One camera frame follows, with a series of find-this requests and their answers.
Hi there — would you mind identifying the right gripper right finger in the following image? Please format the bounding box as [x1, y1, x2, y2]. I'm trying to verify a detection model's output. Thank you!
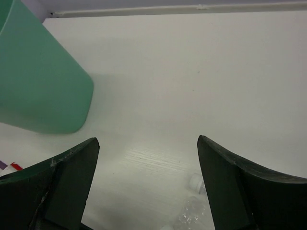
[197, 135, 307, 230]

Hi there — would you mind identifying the clear crushed bottle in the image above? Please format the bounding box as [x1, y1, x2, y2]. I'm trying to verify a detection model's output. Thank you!
[160, 195, 214, 230]

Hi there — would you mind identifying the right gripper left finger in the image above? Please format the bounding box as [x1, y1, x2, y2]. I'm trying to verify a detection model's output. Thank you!
[0, 138, 99, 230]

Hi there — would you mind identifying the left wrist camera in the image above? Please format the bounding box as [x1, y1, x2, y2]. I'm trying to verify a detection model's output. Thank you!
[0, 161, 23, 177]

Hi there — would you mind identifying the aluminium table frame rail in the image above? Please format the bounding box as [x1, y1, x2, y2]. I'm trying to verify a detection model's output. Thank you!
[51, 1, 307, 18]

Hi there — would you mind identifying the green plastic bin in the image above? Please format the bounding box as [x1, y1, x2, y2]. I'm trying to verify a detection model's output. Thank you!
[0, 0, 94, 134]

